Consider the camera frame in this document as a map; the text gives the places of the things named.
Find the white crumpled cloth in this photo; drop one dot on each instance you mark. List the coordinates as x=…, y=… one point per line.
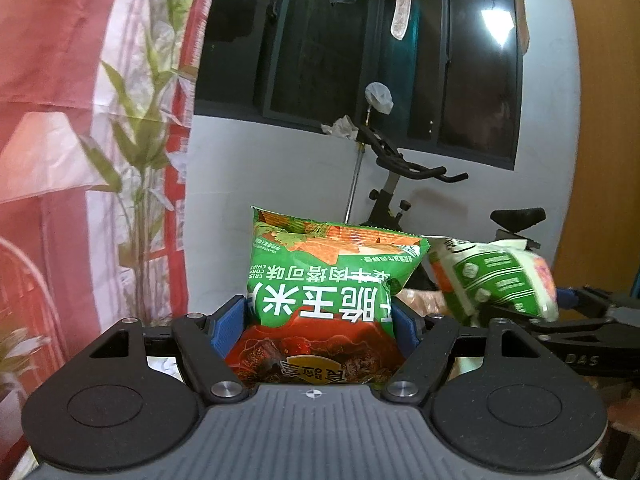
x=341, y=128

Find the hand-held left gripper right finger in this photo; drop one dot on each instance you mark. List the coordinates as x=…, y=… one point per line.
x=406, y=330

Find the black exercise bike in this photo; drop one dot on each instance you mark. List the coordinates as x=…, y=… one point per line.
x=400, y=160

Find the clear plastic bag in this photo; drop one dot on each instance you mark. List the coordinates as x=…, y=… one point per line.
x=379, y=97

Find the wooden panel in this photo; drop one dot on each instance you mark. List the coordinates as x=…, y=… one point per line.
x=605, y=170

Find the white and green snack bag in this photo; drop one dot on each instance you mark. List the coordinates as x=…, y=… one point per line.
x=492, y=275

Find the red bamboo print curtain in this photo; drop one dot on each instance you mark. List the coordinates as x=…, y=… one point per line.
x=75, y=135

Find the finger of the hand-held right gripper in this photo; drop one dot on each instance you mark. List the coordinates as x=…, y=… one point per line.
x=590, y=301
x=575, y=329

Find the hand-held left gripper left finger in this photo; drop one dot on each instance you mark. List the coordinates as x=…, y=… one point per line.
x=227, y=327

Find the green and red chip bag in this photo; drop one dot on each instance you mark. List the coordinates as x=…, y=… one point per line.
x=320, y=310

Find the dark sliding window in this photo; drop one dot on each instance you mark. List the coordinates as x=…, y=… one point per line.
x=310, y=50

